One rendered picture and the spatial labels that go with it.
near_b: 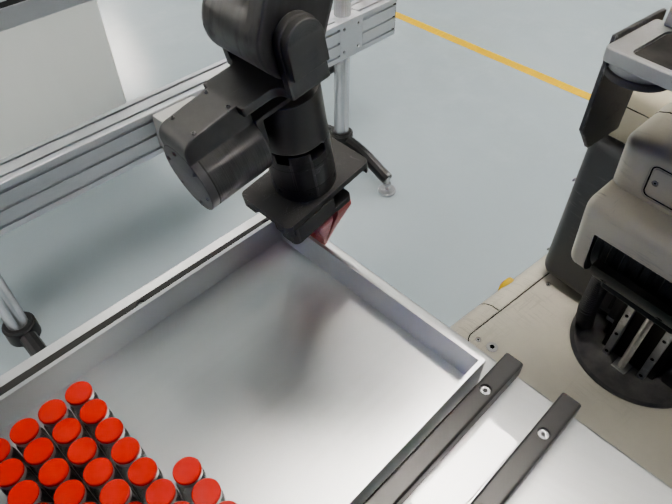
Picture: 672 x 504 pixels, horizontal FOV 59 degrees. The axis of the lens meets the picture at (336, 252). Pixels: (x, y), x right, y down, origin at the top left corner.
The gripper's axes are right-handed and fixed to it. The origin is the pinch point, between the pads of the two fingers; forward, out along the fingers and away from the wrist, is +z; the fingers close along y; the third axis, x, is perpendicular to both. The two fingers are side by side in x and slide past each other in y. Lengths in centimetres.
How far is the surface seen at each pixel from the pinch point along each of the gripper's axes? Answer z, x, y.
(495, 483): -0.6, 27.1, 8.1
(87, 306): 90, -92, 21
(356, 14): 55, -83, -88
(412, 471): -1.2, 22.1, 11.7
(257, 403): 0.0, 8.4, 16.0
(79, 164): 42, -83, 2
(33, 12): 8, -81, -6
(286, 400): 0.3, 10.0, 14.1
